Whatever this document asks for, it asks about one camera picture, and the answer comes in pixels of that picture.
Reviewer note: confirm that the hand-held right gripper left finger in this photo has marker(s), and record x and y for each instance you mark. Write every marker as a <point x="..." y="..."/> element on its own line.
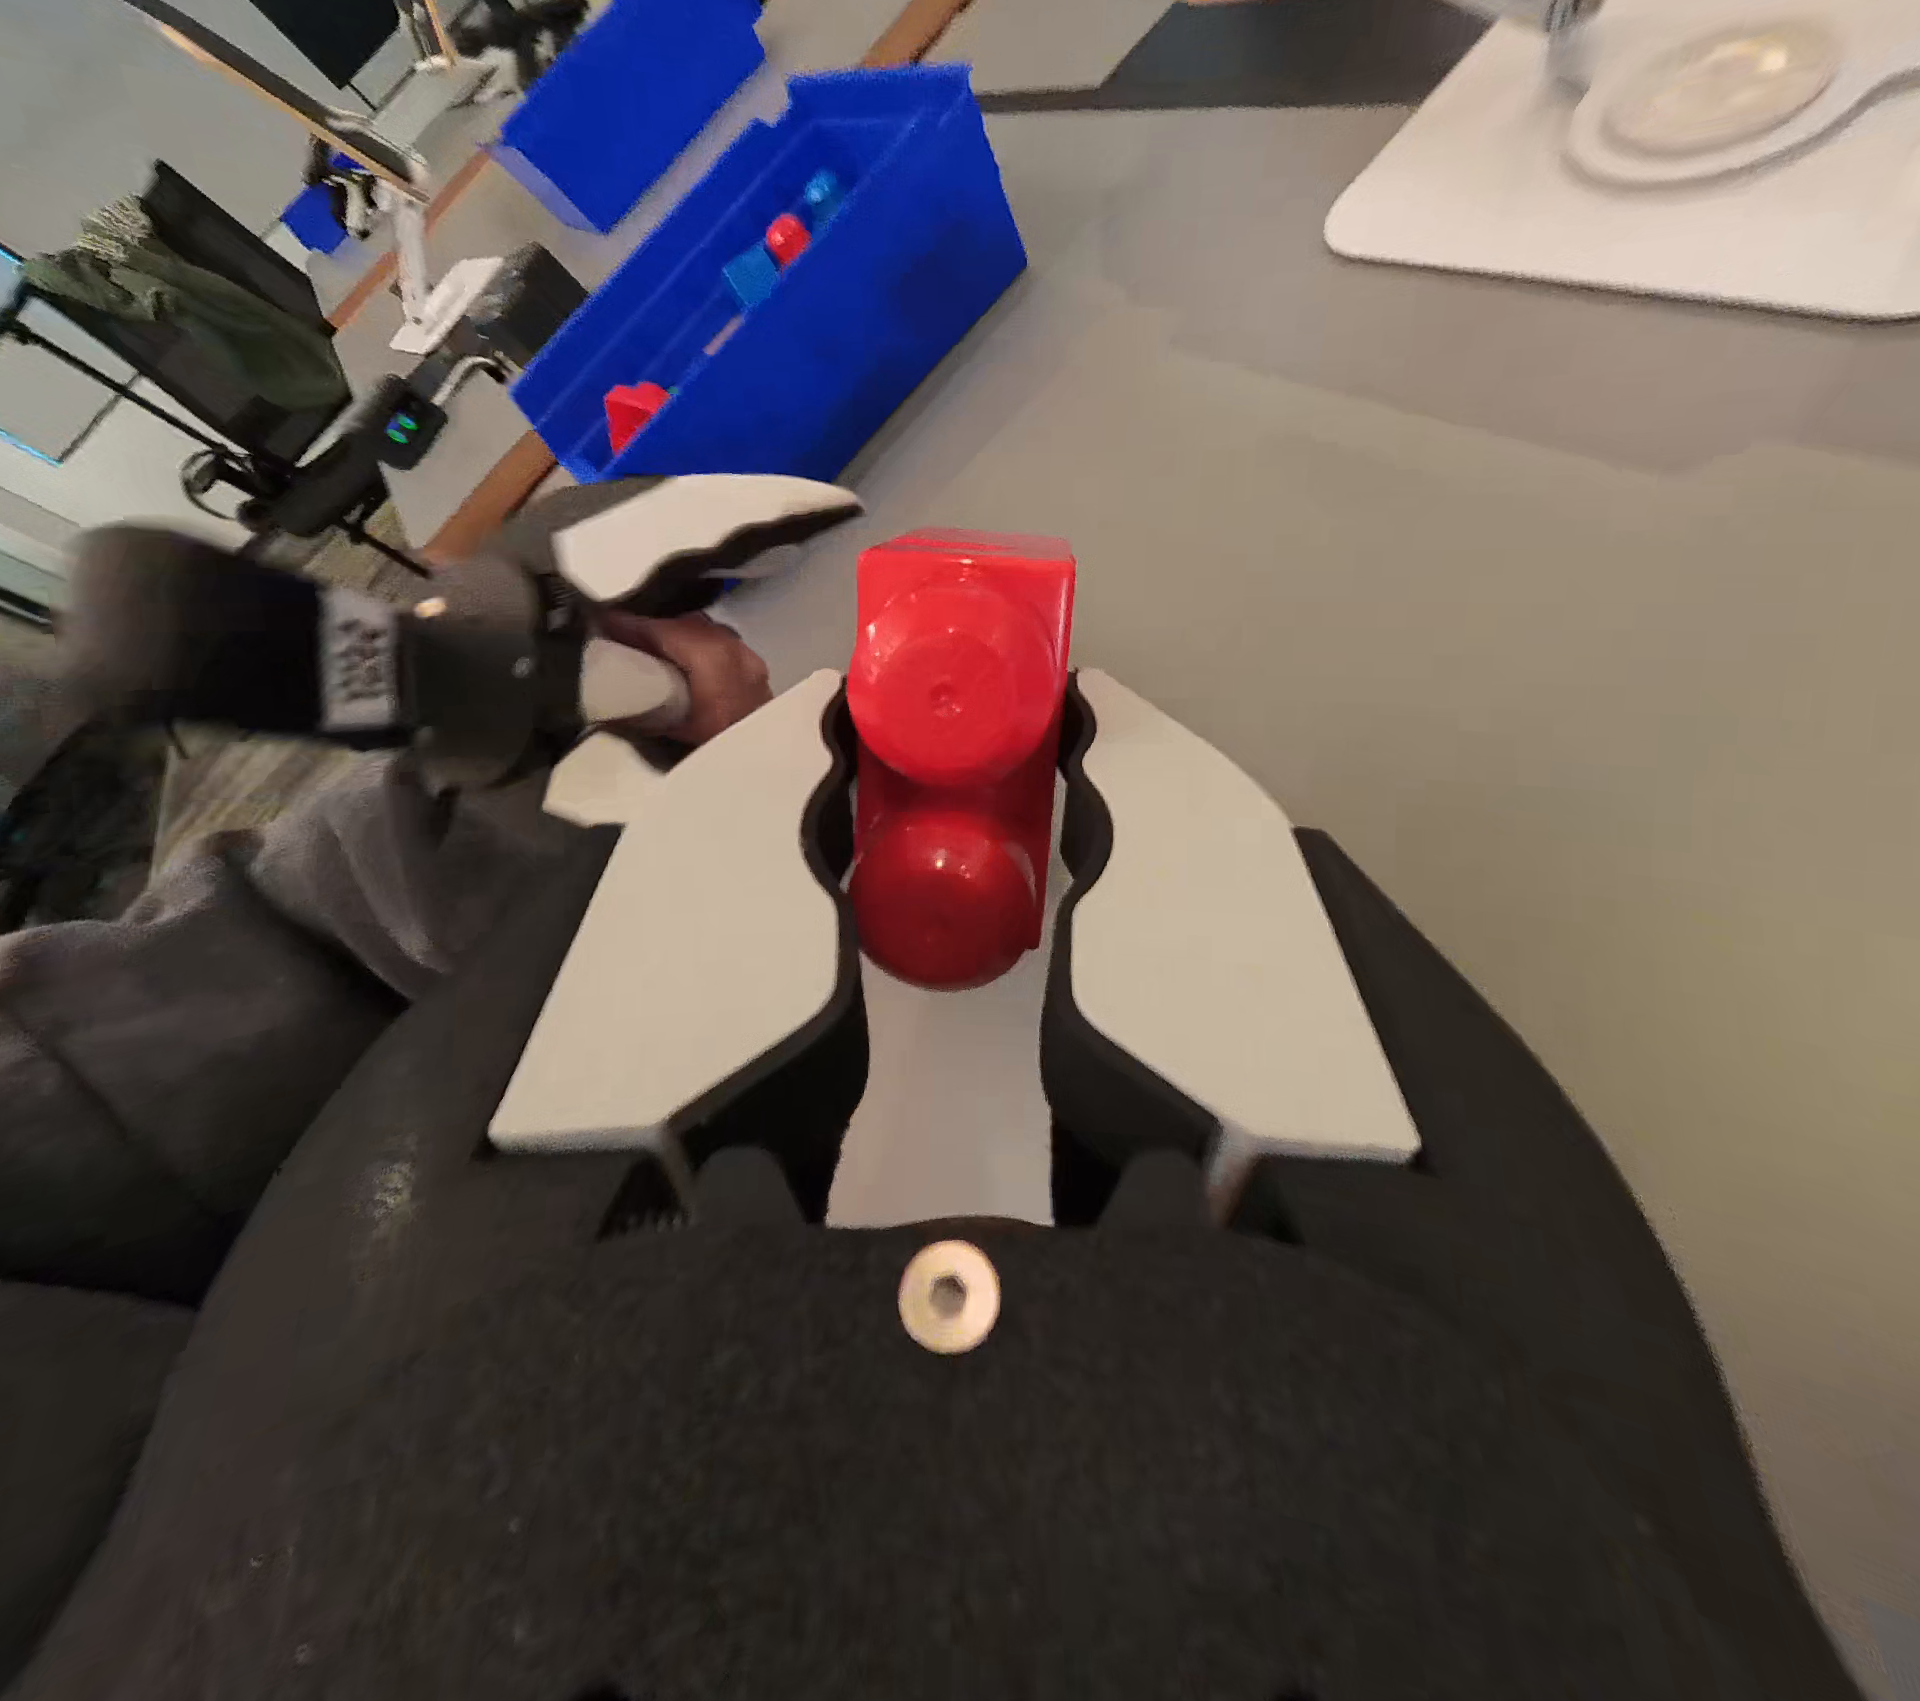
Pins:
<point x="674" y="951"/>

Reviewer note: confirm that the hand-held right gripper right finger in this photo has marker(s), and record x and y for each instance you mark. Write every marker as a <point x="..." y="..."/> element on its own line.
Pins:
<point x="1230" y="951"/>

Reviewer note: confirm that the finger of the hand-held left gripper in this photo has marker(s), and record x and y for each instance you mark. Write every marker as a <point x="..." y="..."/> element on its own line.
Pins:
<point x="674" y="523"/>

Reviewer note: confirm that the blue plastic bin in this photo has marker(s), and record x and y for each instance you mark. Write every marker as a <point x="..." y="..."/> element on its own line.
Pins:
<point x="840" y="381"/>
<point x="630" y="110"/>

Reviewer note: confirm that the grey desk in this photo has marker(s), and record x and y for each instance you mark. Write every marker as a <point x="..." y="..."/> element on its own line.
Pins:
<point x="1424" y="682"/>

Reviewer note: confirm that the person's left hand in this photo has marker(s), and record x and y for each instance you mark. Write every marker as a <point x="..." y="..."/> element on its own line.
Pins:
<point x="720" y="673"/>

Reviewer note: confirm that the black device green lights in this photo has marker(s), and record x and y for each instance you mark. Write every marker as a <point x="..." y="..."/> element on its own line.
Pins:
<point x="409" y="438"/>

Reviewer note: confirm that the red toy block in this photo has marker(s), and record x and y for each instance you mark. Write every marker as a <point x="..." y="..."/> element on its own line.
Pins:
<point x="788" y="240"/>

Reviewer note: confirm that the green jacket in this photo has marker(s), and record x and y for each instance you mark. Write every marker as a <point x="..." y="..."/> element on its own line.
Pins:
<point x="180" y="337"/>

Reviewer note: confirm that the black-topped document stand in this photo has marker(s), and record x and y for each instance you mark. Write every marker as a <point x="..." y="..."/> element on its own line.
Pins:
<point x="446" y="300"/>

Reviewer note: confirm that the black folding chair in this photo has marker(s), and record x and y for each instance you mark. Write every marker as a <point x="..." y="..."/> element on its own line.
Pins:
<point x="210" y="217"/>

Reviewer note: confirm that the small blue bin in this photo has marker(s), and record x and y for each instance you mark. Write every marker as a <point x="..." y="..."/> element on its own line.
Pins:
<point x="314" y="224"/>

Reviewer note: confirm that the white instruction stand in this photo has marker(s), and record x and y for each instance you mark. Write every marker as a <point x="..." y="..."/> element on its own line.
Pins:
<point x="1501" y="217"/>

